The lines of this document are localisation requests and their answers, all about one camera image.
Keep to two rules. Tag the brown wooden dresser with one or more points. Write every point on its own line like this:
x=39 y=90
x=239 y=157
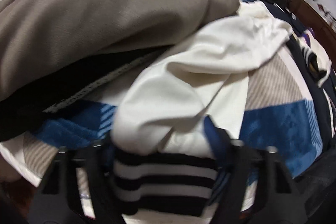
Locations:
x=310 y=18

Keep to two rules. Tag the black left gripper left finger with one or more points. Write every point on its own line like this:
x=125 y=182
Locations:
x=58 y=200

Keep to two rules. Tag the blue white plaid bedspread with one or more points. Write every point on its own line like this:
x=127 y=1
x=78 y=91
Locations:
x=271 y=105

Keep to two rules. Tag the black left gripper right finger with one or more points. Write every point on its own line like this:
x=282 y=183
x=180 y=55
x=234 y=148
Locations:
x=277 y=199

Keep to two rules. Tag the navy white varsity jacket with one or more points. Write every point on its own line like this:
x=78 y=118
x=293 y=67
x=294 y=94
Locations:
x=162 y=160

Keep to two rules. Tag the taupe brown garment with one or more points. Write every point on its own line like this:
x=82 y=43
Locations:
x=39 y=37

